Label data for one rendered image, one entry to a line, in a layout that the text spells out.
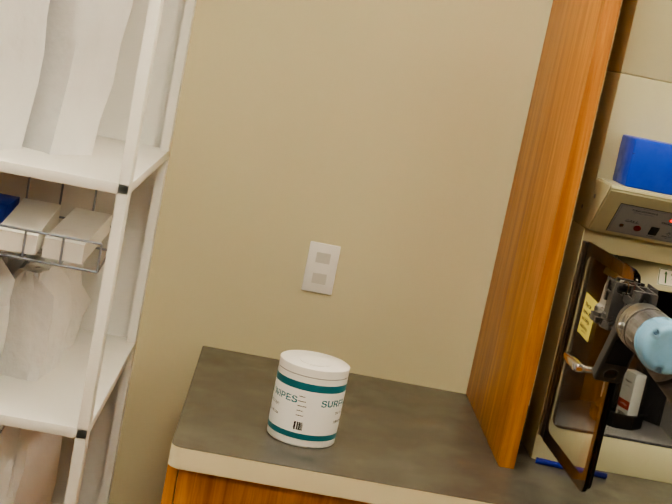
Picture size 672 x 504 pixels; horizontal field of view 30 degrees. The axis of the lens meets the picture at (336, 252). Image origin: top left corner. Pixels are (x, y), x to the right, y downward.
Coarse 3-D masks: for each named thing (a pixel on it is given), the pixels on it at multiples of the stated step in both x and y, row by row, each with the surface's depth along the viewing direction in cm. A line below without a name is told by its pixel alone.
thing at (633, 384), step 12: (636, 360) 252; (636, 372) 252; (624, 384) 253; (636, 384) 253; (648, 384) 255; (624, 396) 253; (636, 396) 253; (612, 408) 254; (624, 408) 253; (636, 408) 254
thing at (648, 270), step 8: (632, 264) 247; (640, 264) 246; (648, 264) 246; (656, 264) 246; (664, 264) 246; (640, 272) 246; (648, 272) 245; (656, 272) 245; (664, 272) 245; (648, 280) 245; (656, 280) 245; (664, 280) 245; (656, 288) 244; (664, 288) 244
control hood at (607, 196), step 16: (608, 192) 229; (624, 192) 228; (640, 192) 228; (656, 192) 229; (592, 208) 237; (608, 208) 232; (656, 208) 231; (592, 224) 237; (608, 224) 236; (656, 240) 238
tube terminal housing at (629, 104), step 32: (608, 96) 241; (640, 96) 237; (608, 128) 237; (640, 128) 238; (608, 160) 238; (576, 224) 247; (576, 256) 243; (640, 256) 242; (544, 352) 254; (544, 384) 249; (544, 448) 248; (608, 448) 248; (640, 448) 248
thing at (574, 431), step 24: (600, 264) 228; (624, 264) 216; (600, 288) 226; (576, 312) 237; (576, 336) 235; (600, 336) 221; (576, 384) 230; (600, 384) 217; (552, 408) 241; (576, 408) 227; (600, 408) 214; (552, 432) 239; (576, 432) 225; (600, 432) 214; (576, 456) 222; (576, 480) 220
